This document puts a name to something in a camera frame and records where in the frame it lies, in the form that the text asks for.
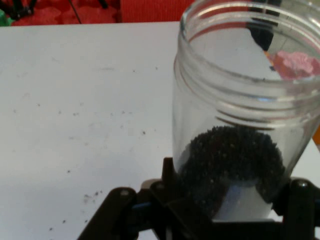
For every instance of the black tripod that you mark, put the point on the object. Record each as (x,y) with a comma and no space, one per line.
(20,10)

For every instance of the clear jar with black granules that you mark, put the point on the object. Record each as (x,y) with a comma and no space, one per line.
(225,112)

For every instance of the red foam puzzle mat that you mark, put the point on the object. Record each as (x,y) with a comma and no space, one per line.
(50,15)

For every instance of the orange foam floor tile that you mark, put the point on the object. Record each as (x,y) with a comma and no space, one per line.
(317,140)

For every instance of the green foam puzzle piece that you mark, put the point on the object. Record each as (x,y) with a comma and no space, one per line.
(5,18)

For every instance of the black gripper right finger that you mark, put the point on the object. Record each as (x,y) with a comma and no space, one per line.
(300,207)

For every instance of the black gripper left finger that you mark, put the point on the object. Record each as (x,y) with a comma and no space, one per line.
(120,207)

